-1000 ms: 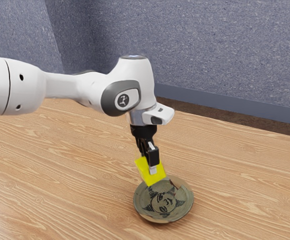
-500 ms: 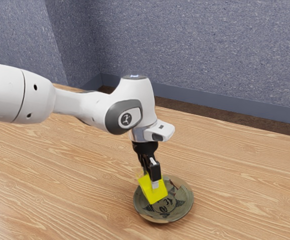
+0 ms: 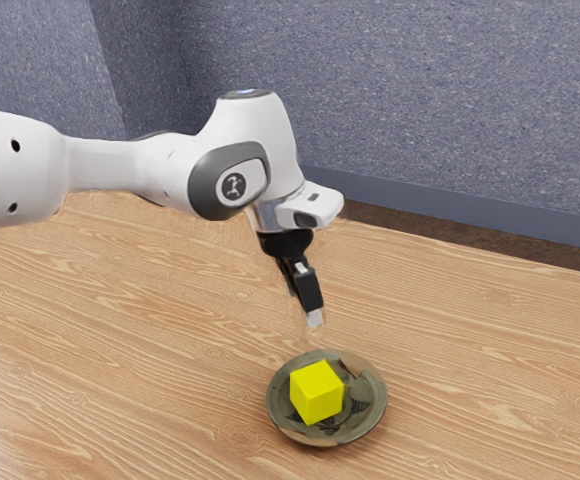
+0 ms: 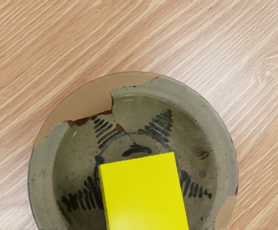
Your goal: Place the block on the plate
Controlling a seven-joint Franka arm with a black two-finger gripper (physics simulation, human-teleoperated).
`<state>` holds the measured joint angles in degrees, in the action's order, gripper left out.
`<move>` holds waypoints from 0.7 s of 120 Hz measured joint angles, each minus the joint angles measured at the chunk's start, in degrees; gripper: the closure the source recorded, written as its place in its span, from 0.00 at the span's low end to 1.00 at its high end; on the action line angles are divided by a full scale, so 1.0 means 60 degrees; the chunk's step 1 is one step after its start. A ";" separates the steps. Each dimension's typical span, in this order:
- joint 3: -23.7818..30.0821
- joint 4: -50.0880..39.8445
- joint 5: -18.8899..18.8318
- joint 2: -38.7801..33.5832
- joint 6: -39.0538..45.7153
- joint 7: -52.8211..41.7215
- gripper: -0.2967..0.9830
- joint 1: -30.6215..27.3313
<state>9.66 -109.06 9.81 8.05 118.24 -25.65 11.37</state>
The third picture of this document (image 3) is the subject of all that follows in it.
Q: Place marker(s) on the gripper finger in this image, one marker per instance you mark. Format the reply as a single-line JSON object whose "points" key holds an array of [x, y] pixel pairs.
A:
{"points": [[309, 295]]}

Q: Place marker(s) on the grey patterned plate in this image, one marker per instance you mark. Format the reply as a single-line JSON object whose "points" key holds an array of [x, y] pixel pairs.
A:
{"points": [[365, 400]]}

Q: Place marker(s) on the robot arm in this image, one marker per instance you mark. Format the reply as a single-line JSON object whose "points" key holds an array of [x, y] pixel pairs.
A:
{"points": [[120, 165]]}

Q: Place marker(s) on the yellow cube block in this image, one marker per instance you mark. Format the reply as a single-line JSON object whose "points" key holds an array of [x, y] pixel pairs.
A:
{"points": [[316, 392]]}

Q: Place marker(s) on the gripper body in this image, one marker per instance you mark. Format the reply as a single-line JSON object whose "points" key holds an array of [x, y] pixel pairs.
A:
{"points": [[285, 245]]}

